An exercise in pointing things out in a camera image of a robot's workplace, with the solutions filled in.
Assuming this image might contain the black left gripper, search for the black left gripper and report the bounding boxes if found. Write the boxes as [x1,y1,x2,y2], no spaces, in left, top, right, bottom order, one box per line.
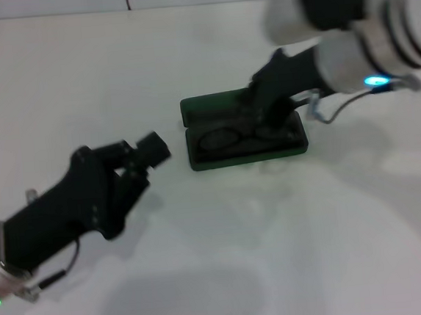
[0,129,182,278]

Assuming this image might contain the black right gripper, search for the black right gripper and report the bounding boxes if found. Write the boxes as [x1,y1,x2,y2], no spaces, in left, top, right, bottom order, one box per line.
[231,43,332,134]

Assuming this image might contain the green glasses case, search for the green glasses case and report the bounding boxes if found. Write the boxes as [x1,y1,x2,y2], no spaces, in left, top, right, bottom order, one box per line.
[179,82,311,173]

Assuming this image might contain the black glasses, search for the black glasses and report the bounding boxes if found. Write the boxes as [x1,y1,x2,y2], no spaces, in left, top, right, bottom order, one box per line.
[195,120,295,153]

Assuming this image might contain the right gripper silver connector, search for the right gripper silver connector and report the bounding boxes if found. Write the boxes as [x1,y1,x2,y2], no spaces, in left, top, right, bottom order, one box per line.
[306,94,322,120]

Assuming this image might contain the right gripper thin cable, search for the right gripper thin cable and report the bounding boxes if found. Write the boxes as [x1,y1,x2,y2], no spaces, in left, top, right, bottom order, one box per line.
[305,74,421,126]

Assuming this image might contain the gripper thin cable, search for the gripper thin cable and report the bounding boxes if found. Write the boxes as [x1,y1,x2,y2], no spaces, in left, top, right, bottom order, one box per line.
[305,74,421,126]
[17,237,87,304]

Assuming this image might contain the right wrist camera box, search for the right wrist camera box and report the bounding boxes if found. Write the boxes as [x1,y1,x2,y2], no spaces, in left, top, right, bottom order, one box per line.
[262,0,374,46]

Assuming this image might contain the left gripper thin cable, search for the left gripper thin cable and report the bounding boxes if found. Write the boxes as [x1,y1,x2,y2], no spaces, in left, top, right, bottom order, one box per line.
[17,237,87,304]

